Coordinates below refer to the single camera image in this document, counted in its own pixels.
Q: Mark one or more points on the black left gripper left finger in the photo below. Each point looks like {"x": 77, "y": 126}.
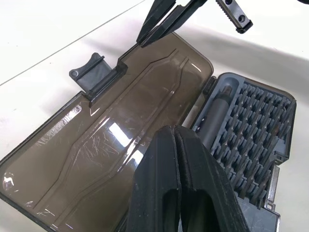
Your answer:
{"x": 154, "y": 174}

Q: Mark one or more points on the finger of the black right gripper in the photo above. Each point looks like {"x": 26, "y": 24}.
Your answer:
{"x": 166, "y": 21}
{"x": 235, "y": 14}

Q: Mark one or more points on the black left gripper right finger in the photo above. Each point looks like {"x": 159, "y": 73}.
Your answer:
{"x": 205, "y": 174}

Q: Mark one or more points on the grey screwdriver bit case base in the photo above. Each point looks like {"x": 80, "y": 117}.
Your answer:
{"x": 256, "y": 125}

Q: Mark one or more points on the smoky transparent case lid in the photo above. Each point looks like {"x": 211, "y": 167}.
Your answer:
{"x": 101, "y": 125}

